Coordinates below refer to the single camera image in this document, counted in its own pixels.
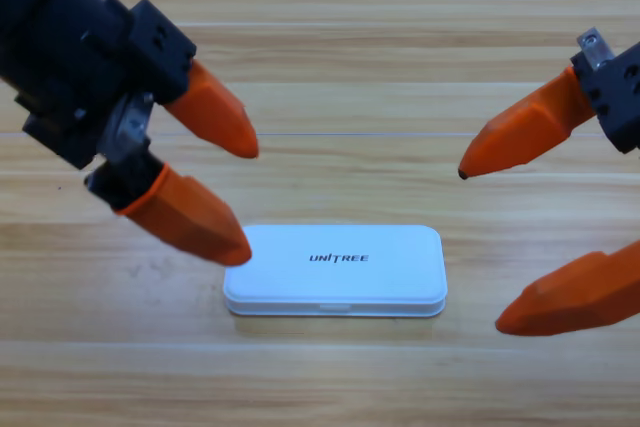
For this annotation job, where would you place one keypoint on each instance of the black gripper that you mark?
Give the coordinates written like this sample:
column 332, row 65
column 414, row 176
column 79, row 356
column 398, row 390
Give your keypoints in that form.
column 55, row 47
column 595, row 49

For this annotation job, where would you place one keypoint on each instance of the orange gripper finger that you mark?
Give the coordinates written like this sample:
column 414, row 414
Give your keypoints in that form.
column 575, row 297
column 190, row 217
column 215, row 117

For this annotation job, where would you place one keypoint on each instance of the white Unitree pencil case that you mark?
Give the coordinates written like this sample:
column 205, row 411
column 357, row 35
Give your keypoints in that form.
column 350, row 277

